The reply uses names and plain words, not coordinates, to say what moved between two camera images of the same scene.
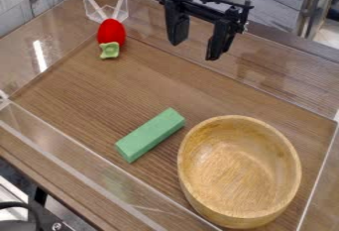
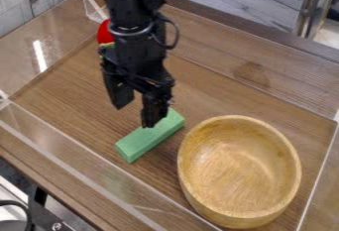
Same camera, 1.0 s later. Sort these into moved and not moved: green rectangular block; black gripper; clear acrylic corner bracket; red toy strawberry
Moved: black gripper
Not moved: green rectangular block; clear acrylic corner bracket; red toy strawberry
